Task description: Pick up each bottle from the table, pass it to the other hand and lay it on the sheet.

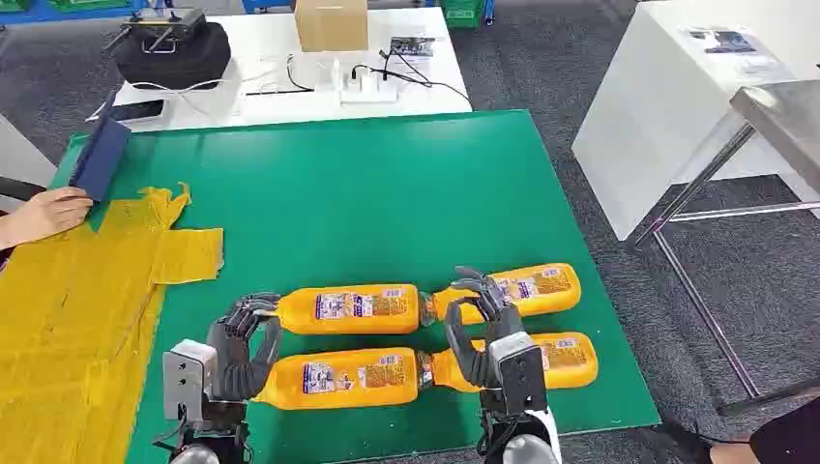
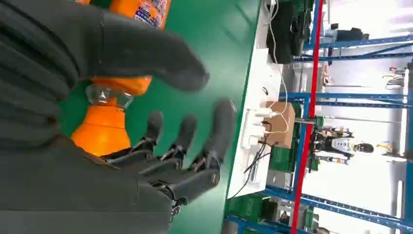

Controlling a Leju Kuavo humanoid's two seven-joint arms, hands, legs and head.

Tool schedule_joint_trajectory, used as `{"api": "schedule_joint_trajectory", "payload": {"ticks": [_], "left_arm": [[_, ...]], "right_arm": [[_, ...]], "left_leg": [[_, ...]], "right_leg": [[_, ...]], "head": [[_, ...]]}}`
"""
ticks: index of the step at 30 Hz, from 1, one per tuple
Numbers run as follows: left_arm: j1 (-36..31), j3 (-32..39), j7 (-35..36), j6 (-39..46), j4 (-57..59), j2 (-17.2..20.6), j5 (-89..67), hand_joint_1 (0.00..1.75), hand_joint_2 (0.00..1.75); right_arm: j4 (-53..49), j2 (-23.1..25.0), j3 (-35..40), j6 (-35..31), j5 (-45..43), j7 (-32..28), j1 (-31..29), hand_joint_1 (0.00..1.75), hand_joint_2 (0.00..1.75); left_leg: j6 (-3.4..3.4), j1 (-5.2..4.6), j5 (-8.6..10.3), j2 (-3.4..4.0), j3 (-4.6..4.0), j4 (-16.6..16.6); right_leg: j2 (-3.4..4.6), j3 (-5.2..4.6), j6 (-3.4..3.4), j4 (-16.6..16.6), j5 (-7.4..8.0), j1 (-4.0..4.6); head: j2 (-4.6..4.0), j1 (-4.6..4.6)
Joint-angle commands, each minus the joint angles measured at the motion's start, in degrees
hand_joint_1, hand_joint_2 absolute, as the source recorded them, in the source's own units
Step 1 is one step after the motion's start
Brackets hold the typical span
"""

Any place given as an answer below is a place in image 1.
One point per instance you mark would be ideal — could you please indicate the yellow sheet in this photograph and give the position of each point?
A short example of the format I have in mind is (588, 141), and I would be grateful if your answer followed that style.
(70, 320)

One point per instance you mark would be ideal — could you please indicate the green crate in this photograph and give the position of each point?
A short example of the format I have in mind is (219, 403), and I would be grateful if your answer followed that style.
(464, 13)

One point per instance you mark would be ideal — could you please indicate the green mat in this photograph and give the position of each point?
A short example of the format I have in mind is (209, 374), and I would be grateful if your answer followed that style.
(359, 205)

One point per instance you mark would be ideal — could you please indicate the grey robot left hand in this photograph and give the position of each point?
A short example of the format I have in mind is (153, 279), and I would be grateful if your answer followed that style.
(238, 358)

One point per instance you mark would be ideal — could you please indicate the orange drink bottle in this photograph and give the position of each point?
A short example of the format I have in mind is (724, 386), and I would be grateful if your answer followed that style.
(544, 289)
(570, 360)
(352, 309)
(346, 379)

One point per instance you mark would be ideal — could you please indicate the dark blue board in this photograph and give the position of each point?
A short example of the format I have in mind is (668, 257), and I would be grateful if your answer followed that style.
(99, 160)

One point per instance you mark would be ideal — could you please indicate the person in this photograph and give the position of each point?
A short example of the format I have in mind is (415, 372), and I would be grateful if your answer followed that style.
(781, 438)

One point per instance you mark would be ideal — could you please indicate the black phone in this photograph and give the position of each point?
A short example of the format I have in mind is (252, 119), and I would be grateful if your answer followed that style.
(136, 111)

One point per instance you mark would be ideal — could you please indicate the person's hand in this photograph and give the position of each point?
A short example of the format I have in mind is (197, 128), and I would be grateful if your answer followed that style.
(48, 214)

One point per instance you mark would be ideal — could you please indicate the white cabinet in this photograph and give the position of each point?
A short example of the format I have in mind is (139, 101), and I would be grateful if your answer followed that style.
(653, 109)

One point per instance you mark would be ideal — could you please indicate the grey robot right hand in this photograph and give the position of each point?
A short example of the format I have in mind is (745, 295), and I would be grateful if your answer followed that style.
(468, 358)

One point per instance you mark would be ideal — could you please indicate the white power strip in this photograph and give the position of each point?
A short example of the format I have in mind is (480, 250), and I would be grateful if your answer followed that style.
(368, 89)

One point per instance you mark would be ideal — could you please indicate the printed leaflet with board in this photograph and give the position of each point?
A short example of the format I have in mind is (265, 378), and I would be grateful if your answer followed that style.
(410, 47)

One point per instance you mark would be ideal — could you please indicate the steel table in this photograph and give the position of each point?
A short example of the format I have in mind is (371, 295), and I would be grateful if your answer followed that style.
(781, 121)

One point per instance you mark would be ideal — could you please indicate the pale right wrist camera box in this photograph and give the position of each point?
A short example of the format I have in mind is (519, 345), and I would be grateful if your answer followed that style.
(522, 374)

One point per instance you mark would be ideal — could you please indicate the white table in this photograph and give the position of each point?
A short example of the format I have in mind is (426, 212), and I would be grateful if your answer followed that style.
(282, 105)

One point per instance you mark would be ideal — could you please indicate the cardboard box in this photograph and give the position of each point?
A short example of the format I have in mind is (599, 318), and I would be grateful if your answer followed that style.
(331, 24)

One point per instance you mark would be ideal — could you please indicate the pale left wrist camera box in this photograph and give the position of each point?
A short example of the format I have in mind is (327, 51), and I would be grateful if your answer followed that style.
(186, 378)

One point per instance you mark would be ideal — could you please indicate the black bag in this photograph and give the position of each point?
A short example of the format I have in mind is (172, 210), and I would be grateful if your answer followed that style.
(173, 61)

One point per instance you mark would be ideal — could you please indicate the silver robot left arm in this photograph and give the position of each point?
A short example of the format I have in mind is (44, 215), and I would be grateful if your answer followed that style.
(211, 438)

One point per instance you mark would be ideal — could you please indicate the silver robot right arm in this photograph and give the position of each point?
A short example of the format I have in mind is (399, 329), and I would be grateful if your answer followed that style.
(522, 442)

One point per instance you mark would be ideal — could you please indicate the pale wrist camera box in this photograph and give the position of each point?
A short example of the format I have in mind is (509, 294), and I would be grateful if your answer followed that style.
(522, 374)
(186, 378)

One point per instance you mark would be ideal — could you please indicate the blue shelf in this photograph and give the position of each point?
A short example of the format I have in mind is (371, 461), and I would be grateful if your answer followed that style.
(70, 8)

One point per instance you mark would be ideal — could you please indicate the black remote controller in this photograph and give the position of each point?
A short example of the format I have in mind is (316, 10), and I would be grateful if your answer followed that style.
(163, 25)

